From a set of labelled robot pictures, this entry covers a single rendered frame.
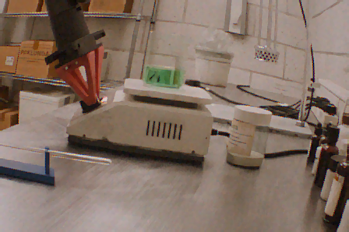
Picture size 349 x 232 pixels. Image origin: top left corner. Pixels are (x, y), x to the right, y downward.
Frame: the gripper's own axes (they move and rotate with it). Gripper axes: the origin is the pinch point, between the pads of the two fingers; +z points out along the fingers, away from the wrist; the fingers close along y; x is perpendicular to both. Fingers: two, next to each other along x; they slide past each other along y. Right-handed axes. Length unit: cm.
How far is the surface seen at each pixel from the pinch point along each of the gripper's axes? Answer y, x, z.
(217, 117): 38.0, -2.7, 16.5
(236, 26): 242, 35, 13
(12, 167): -26.6, -1.1, 0.8
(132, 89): -0.3, -6.7, 1.0
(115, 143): -2.2, -2.2, 6.7
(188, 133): 1.1, -11.2, 8.9
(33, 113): 183, 157, 14
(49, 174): -23.9, -4.7, 3.3
